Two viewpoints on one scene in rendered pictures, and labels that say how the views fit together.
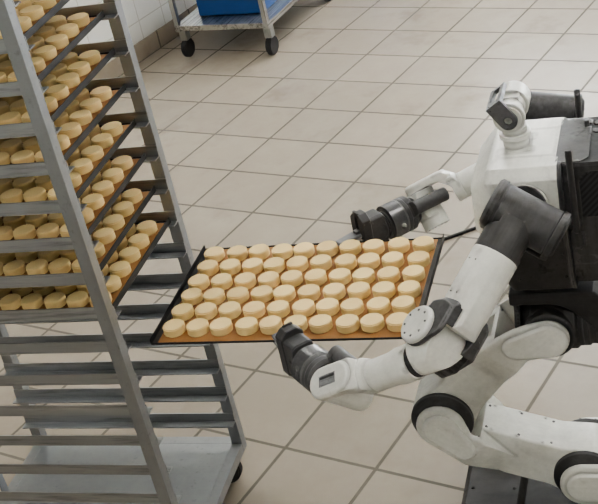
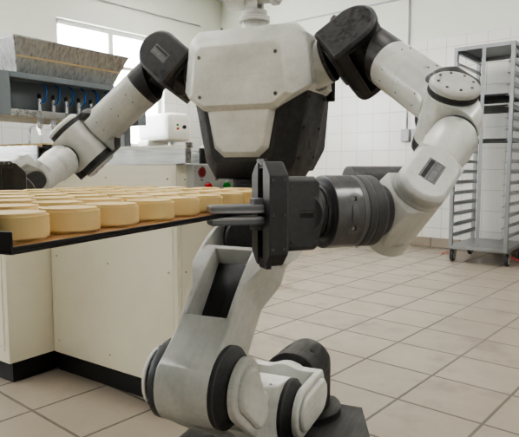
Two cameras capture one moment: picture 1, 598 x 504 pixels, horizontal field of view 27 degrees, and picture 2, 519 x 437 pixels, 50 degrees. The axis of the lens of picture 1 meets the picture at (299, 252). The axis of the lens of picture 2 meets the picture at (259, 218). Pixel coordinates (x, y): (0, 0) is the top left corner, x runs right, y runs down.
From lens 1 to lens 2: 269 cm
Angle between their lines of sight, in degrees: 85
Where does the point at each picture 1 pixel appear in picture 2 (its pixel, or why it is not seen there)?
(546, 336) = not seen: hidden behind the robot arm
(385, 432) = not seen: outside the picture
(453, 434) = (259, 388)
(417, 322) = (459, 80)
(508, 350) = not seen: hidden behind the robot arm
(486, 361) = (265, 277)
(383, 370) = (460, 144)
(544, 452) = (273, 395)
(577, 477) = (306, 401)
